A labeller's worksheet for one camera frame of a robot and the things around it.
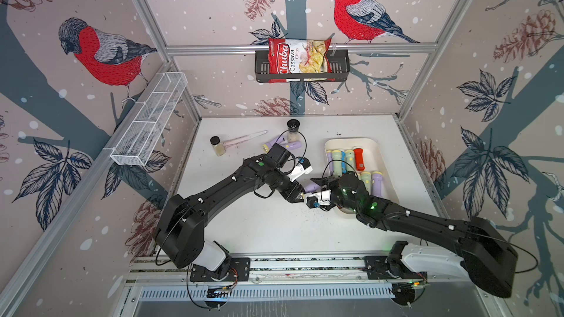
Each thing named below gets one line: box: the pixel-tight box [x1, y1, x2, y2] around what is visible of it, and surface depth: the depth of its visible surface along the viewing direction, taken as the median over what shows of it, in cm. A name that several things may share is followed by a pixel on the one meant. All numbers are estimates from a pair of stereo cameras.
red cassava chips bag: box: [268, 38, 336, 83], surface depth 89 cm
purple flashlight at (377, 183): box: [371, 170, 384, 197], surface depth 94 cm
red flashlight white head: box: [352, 146, 365, 171], surface depth 103 cm
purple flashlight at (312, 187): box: [304, 182, 321, 193], surface depth 78 cm
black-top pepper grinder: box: [286, 118, 301, 143], surface depth 105 cm
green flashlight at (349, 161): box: [345, 149, 355, 172], surface depth 102 cm
